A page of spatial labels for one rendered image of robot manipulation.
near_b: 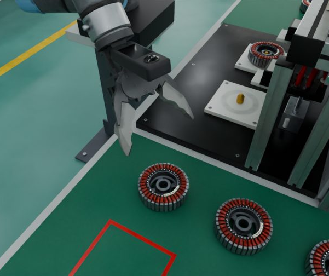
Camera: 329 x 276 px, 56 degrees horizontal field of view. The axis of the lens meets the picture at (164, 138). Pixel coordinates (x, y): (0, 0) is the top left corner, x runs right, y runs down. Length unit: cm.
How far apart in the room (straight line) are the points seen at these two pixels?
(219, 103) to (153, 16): 47
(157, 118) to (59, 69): 174
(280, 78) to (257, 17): 86
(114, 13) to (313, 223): 57
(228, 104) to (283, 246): 40
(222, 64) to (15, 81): 175
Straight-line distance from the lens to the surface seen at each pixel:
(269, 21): 141
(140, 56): 51
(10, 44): 298
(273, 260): 68
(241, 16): 142
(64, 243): 69
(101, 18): 55
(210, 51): 112
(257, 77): 83
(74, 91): 226
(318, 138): 66
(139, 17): 122
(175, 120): 84
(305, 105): 88
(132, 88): 54
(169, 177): 72
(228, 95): 92
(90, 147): 183
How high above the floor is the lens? 135
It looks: 47 degrees down
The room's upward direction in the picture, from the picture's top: straight up
